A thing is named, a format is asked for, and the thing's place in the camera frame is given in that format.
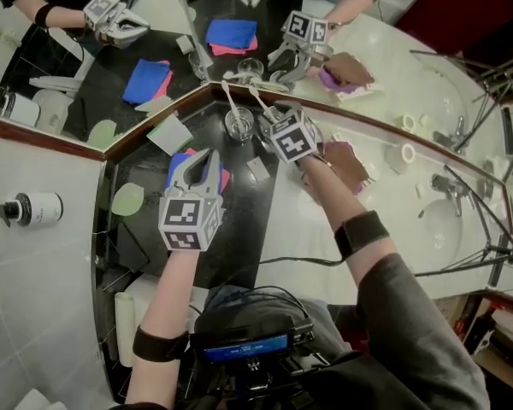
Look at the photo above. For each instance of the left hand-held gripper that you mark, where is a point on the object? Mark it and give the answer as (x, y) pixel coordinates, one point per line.
(187, 222)

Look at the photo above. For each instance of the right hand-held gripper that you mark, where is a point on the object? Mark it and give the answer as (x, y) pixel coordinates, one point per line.
(293, 137)

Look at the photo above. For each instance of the white toothbrush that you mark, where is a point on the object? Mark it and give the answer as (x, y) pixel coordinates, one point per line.
(231, 101)
(263, 103)

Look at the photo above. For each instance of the clear glass cup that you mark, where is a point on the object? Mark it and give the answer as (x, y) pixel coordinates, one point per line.
(239, 126)

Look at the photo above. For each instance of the person's right forearm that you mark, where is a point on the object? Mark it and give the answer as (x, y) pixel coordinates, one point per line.
(331, 190)

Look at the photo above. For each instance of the person's left forearm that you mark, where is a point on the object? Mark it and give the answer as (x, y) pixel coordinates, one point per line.
(166, 297)

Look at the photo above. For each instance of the blue cloth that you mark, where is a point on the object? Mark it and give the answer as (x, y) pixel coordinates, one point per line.
(176, 167)

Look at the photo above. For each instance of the pink cloth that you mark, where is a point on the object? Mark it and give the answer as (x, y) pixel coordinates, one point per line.
(225, 179)

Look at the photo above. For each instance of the small grey block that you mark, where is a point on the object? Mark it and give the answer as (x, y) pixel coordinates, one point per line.
(257, 170)

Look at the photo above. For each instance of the pale green round pad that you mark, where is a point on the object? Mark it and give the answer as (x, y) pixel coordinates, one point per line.
(127, 200)

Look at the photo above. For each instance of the brown cloth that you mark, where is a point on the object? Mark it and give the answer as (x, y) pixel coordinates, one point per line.
(345, 162)

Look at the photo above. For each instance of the black box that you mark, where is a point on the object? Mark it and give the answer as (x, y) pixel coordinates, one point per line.
(132, 246)

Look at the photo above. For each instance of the white tape roll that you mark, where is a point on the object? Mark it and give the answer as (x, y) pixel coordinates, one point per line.
(407, 152)

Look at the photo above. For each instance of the black right wristband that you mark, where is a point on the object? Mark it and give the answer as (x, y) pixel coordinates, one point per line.
(361, 231)

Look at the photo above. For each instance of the black wristband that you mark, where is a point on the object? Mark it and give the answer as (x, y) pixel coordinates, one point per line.
(160, 344)
(361, 231)

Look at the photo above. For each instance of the white bottle black pump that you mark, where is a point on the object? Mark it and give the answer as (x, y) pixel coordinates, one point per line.
(38, 210)

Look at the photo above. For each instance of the white paper roll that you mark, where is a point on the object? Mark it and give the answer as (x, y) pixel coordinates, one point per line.
(124, 327)

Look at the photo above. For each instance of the black left wristband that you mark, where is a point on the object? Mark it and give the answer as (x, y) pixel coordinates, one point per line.
(160, 344)

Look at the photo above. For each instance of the black chest device with screen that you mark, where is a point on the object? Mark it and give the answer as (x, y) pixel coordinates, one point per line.
(252, 348)

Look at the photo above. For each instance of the chrome faucet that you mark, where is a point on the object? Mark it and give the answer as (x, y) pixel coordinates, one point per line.
(451, 188)

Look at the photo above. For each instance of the white sink basin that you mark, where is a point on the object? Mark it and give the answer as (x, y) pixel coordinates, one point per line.
(442, 229)

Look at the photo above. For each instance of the dark red cabinet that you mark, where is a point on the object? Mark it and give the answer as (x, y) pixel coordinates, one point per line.
(470, 11)

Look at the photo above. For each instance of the black tripod stand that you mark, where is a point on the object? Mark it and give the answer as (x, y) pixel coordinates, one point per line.
(491, 233)

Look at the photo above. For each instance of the person's dark grey shirt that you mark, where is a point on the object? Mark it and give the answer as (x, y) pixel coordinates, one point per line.
(393, 340)

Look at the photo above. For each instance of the wall mirror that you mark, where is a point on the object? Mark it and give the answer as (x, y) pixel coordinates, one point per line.
(205, 32)

